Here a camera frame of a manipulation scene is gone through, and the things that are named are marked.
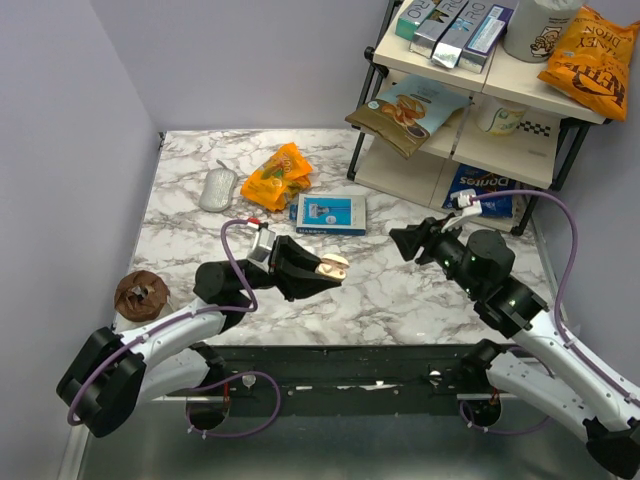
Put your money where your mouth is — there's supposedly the blue Doritos bag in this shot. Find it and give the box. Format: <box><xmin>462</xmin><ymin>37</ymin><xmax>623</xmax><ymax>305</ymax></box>
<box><xmin>442</xmin><ymin>164</ymin><xmax>516</xmax><ymax>218</ymax></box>

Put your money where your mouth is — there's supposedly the grey glitter pouch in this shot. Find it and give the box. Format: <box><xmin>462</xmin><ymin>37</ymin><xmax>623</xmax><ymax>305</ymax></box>
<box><xmin>198</xmin><ymin>160</ymin><xmax>238</xmax><ymax>213</ymax></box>

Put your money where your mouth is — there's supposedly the silver RO box middle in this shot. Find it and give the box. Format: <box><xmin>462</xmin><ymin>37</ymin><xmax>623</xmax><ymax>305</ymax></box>
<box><xmin>431</xmin><ymin>1</ymin><xmax>492</xmax><ymax>69</ymax></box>

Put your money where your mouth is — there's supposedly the blue Harry's razor box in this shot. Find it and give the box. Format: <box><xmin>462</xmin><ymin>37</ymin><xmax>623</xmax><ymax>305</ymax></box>
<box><xmin>289</xmin><ymin>194</ymin><xmax>367</xmax><ymax>236</ymax></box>

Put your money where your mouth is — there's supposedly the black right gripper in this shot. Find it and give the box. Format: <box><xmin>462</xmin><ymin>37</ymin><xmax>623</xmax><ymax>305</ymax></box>
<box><xmin>389</xmin><ymin>212</ymin><xmax>481</xmax><ymax>298</ymax></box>

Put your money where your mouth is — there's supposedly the brown paper cupcake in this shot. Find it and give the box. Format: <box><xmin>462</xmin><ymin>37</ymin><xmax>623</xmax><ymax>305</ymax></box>
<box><xmin>113</xmin><ymin>270</ymin><xmax>175</xmax><ymax>324</ymax></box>

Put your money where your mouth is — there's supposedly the orange honey dijon chips bag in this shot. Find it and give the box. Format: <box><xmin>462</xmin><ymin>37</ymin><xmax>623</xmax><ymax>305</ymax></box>
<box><xmin>538</xmin><ymin>5</ymin><xmax>639</xmax><ymax>122</ymax></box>

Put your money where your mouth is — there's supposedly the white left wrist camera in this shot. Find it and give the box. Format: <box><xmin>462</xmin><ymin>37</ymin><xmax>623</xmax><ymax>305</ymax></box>
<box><xmin>246</xmin><ymin>226</ymin><xmax>276</xmax><ymax>273</ymax></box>

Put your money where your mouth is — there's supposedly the silver ro box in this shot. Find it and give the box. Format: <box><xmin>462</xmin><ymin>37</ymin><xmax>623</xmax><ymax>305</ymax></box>
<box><xmin>431</xmin><ymin>1</ymin><xmax>492</xmax><ymax>69</ymax></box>
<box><xmin>409</xmin><ymin>0</ymin><xmax>468</xmax><ymax>58</ymax></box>

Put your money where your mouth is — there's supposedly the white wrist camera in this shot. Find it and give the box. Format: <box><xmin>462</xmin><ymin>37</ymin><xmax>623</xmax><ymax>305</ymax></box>
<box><xmin>246</xmin><ymin>226</ymin><xmax>276</xmax><ymax>273</ymax></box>
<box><xmin>441</xmin><ymin>189</ymin><xmax>483</xmax><ymax>232</ymax></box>

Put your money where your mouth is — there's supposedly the white popcorn tub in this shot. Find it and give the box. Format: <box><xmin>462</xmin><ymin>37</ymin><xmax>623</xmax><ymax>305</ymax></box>
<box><xmin>503</xmin><ymin>0</ymin><xmax>585</xmax><ymax>63</ymax></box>

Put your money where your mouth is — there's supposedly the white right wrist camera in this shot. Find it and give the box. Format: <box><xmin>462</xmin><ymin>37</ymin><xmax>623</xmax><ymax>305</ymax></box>
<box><xmin>441</xmin><ymin>189</ymin><xmax>483</xmax><ymax>232</ymax></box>

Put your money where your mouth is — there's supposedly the black beige shelf rack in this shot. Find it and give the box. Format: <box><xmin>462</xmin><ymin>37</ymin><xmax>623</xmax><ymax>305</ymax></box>
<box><xmin>347</xmin><ymin>1</ymin><xmax>606</xmax><ymax>210</ymax></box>

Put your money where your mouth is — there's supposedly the beige small earbud case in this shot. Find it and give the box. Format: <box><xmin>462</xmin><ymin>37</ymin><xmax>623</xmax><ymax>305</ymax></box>
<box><xmin>315</xmin><ymin>254</ymin><xmax>350</xmax><ymax>281</ymax></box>

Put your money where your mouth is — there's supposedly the blue gold chips bag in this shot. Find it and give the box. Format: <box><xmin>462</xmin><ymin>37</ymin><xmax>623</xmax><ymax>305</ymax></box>
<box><xmin>345</xmin><ymin>74</ymin><xmax>471</xmax><ymax>159</ymax></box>

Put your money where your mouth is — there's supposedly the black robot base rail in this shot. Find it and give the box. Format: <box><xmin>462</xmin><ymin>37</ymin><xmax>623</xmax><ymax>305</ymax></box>
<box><xmin>182</xmin><ymin>341</ymin><xmax>506</xmax><ymax>426</ymax></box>

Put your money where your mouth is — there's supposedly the silver RO box left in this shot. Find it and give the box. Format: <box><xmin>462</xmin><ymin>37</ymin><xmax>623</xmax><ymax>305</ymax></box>
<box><xmin>409</xmin><ymin>0</ymin><xmax>468</xmax><ymax>58</ymax></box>

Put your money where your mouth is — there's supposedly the orange candy bag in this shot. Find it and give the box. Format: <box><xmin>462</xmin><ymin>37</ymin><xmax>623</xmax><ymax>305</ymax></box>
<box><xmin>241</xmin><ymin>143</ymin><xmax>313</xmax><ymax>212</ymax></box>

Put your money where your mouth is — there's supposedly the white yellow cup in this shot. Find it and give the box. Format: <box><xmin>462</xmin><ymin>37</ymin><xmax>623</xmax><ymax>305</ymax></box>
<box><xmin>475</xmin><ymin>96</ymin><xmax>528</xmax><ymax>136</ymax></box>

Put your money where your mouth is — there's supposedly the green RO box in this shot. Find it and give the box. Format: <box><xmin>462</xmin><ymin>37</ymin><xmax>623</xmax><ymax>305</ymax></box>
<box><xmin>395</xmin><ymin>0</ymin><xmax>439</xmax><ymax>40</ymax></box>

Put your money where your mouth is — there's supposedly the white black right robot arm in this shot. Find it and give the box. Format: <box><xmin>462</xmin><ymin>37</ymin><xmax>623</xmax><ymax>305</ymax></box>
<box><xmin>390</xmin><ymin>218</ymin><xmax>639</xmax><ymax>479</ymax></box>

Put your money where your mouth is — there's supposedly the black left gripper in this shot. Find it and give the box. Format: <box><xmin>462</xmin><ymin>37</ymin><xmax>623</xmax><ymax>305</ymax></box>
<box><xmin>239</xmin><ymin>235</ymin><xmax>342</xmax><ymax>303</ymax></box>

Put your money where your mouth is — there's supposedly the purple blue box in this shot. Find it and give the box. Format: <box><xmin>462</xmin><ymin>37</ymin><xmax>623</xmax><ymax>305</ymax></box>
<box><xmin>457</xmin><ymin>4</ymin><xmax>514</xmax><ymax>74</ymax></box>

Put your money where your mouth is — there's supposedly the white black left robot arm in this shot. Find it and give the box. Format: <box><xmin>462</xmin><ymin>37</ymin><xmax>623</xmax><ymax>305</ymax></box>
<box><xmin>56</xmin><ymin>230</ymin><xmax>349</xmax><ymax>438</ymax></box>

